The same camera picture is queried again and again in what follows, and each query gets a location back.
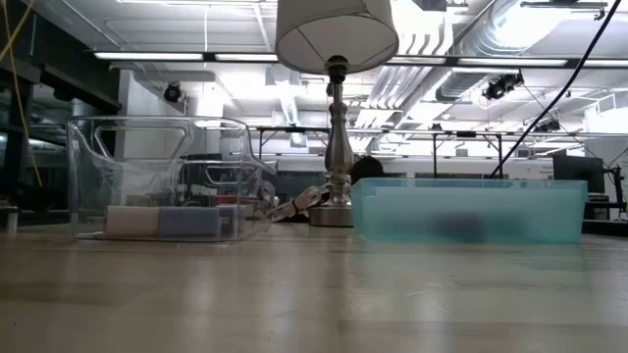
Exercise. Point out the teal translucent plastic bin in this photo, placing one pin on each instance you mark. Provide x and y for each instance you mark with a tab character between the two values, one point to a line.
392	211

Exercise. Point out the pink charger block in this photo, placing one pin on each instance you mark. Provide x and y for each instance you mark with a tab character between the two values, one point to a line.
132	221

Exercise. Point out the black ceiling camera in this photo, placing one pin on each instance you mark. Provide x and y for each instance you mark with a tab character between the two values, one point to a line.
172	93
500	87

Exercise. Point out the person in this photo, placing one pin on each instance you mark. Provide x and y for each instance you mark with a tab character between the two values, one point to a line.
368	169

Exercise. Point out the white fabric lamp shade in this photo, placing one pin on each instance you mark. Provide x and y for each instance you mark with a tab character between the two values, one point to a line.
338	34

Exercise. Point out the black frame background table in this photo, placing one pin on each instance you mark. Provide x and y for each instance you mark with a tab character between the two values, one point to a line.
466	133

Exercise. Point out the black computer monitor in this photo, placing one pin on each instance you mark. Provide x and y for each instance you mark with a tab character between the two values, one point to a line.
579	174

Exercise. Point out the light blue charger block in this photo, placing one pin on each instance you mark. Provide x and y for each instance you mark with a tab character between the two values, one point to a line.
189	223

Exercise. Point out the silver ventilation duct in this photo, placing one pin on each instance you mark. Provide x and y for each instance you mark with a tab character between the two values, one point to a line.
461	81

